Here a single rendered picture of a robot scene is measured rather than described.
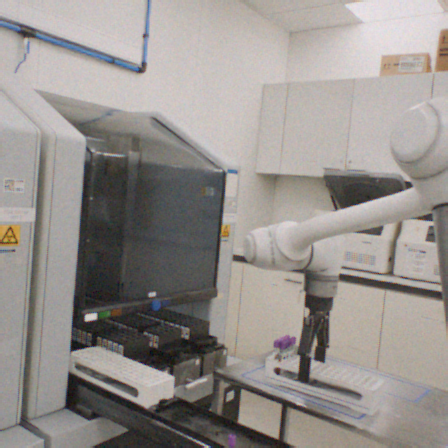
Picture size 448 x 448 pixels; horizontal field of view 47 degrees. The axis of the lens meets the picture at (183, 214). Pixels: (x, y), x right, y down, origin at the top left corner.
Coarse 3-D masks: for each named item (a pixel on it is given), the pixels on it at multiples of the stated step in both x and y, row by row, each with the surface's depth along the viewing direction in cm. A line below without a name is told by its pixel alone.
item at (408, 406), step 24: (264, 360) 159; (336, 360) 165; (216, 384) 145; (240, 384) 139; (264, 384) 139; (408, 384) 148; (216, 408) 145; (288, 408) 177; (312, 408) 126; (336, 408) 127; (384, 408) 129; (408, 408) 131; (432, 408) 132; (360, 432) 117; (384, 432) 116; (408, 432) 117; (432, 432) 118
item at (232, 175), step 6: (228, 174) 179; (234, 174) 182; (228, 180) 179; (234, 180) 182; (228, 186) 179; (234, 186) 182; (228, 192) 180; (234, 192) 183; (228, 204) 181; (234, 204) 183; (222, 228) 179; (228, 228) 182; (222, 234) 179; (228, 234) 182; (222, 240) 180; (228, 240) 183; (222, 246) 180; (228, 246) 183; (222, 294) 183
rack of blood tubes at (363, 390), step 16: (272, 368) 140; (288, 368) 137; (320, 368) 137; (336, 368) 139; (288, 384) 137; (304, 384) 135; (320, 384) 141; (336, 384) 129; (352, 384) 127; (368, 384) 128; (384, 384) 132; (336, 400) 129; (352, 400) 127; (368, 400) 125
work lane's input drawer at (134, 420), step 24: (72, 384) 132; (96, 408) 127; (120, 408) 121; (144, 408) 118; (168, 408) 122; (192, 408) 123; (144, 432) 116; (168, 432) 112; (192, 432) 109; (240, 432) 113
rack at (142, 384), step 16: (80, 352) 139; (96, 352) 140; (80, 368) 136; (96, 368) 129; (112, 368) 128; (128, 368) 130; (144, 368) 132; (96, 384) 129; (112, 384) 132; (128, 384) 122; (144, 384) 120; (160, 384) 121; (144, 400) 119
